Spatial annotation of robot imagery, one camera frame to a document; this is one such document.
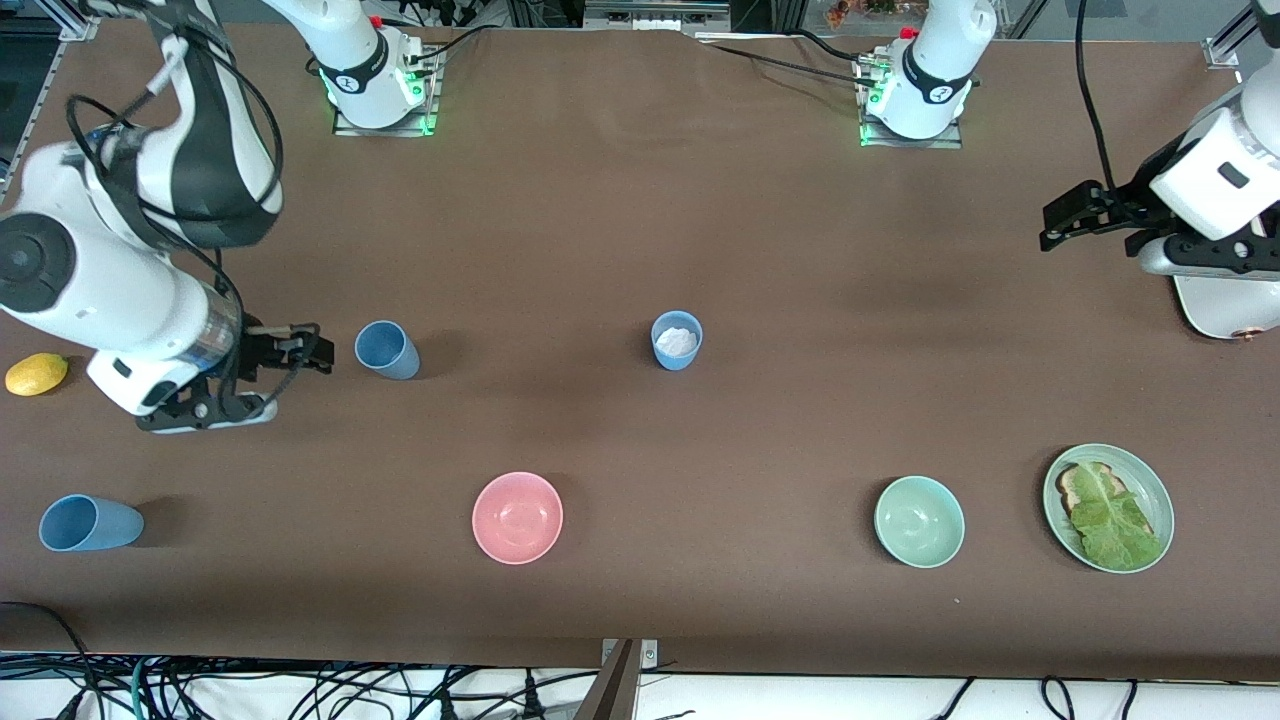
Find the yellow lemon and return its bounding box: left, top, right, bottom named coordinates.
left=5, top=352, right=71, bottom=398

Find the brown table cover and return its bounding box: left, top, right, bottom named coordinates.
left=0, top=18, right=1280, bottom=683

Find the white toaster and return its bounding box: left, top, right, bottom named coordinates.
left=1172, top=272, right=1280, bottom=341

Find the pink bowl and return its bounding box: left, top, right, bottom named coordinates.
left=471, top=471, right=564, bottom=566

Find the pale green bowl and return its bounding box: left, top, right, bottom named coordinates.
left=873, top=475, right=966, bottom=570

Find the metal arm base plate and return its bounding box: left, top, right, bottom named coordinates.
left=333, top=45, right=442, bottom=138
left=858, top=55, right=964, bottom=151

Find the toast slice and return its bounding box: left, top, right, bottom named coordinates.
left=1056, top=461, right=1156, bottom=546

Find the black cable on table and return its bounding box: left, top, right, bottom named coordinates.
left=788, top=30, right=873, bottom=67
left=405, top=22, right=493, bottom=76
left=695, top=40, right=881, bottom=89

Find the aluminium frame profile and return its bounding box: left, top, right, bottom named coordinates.
left=1205, top=0, right=1263, bottom=71
left=30, top=0, right=101, bottom=43

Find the orange toy food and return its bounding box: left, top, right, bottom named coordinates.
left=825, top=0, right=906, bottom=26

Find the pale green plate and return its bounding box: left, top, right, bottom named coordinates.
left=1042, top=443, right=1175, bottom=575

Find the metal table bracket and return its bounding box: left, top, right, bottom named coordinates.
left=600, top=638, right=660, bottom=671

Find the blue plastic cup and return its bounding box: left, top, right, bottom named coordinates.
left=650, top=310, right=704, bottom=372
left=354, top=320, right=422, bottom=381
left=38, top=494, right=145, bottom=553

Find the green lettuce leaf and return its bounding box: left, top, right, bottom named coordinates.
left=1070, top=463, right=1166, bottom=572

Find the white power strip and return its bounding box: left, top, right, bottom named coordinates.
left=583, top=0, right=733, bottom=33

